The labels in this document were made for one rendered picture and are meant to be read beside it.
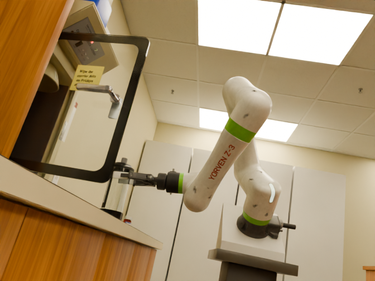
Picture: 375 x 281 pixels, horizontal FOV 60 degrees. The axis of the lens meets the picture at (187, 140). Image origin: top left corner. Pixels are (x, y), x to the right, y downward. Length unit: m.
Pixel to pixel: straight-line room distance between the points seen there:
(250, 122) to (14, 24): 0.76
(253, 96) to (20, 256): 0.85
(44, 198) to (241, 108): 0.78
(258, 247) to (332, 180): 2.88
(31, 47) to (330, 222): 3.70
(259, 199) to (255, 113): 0.39
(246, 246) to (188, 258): 2.44
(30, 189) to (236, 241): 1.05
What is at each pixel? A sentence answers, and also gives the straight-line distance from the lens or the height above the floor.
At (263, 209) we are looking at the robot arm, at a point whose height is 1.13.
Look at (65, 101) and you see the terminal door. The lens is 0.88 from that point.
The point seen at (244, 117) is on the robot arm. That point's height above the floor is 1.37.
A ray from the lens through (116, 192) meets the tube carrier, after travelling 1.43.
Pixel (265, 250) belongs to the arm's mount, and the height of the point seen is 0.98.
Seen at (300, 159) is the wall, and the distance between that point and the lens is 4.70.
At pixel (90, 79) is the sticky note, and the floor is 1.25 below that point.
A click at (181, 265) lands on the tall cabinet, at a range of 3.84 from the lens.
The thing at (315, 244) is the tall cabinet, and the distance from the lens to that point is 4.04.
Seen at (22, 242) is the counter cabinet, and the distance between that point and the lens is 0.60.
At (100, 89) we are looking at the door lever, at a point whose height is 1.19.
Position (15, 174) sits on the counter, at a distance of 0.47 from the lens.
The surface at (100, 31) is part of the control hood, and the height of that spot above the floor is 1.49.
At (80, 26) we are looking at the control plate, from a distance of 1.09.
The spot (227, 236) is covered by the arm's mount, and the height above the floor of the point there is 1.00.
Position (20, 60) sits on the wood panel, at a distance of 0.90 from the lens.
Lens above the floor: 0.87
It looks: 20 degrees up
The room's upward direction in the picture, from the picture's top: 12 degrees clockwise
